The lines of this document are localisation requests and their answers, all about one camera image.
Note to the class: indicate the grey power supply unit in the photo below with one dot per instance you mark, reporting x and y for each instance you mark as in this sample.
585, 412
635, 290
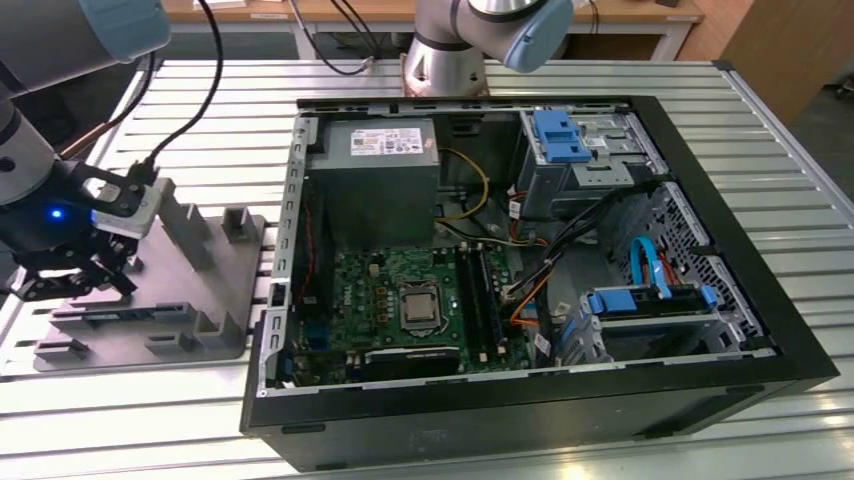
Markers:
374, 200

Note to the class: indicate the green motherboard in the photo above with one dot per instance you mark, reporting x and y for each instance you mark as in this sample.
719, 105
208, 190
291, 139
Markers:
360, 300

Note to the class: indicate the black PC case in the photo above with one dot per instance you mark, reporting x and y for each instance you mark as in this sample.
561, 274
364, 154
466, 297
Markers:
534, 425

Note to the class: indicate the hard disk in blue carrier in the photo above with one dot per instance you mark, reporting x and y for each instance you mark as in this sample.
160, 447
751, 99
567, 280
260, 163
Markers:
621, 302

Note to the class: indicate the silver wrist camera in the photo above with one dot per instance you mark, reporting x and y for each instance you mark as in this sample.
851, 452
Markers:
134, 215

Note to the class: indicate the blue optical drive latch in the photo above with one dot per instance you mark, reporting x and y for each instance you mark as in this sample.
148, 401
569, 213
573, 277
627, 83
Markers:
561, 145

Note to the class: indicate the metal disk cage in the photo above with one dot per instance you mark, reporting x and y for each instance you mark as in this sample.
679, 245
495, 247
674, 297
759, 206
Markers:
667, 340

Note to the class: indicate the wooden desk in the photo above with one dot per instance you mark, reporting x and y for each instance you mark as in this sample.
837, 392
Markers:
634, 12

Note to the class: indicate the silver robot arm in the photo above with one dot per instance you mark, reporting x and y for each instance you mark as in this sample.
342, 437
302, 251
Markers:
40, 40

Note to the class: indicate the black graphics card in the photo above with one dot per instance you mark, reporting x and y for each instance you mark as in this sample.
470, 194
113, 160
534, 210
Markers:
414, 365

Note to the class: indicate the wooden cabinet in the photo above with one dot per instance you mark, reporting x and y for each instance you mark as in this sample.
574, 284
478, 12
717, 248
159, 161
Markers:
787, 50

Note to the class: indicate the grey metal drive cage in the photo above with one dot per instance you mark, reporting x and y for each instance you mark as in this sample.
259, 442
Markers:
601, 177

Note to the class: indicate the white board power connector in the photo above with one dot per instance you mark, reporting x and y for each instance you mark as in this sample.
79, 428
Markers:
508, 292

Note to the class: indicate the grey parts rack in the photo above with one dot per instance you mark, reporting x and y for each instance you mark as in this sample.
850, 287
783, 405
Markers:
200, 280

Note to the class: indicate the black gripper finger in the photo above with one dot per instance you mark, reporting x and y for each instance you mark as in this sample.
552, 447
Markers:
40, 287
109, 262

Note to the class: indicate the silver CPU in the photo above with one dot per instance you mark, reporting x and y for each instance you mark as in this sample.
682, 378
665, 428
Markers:
422, 307

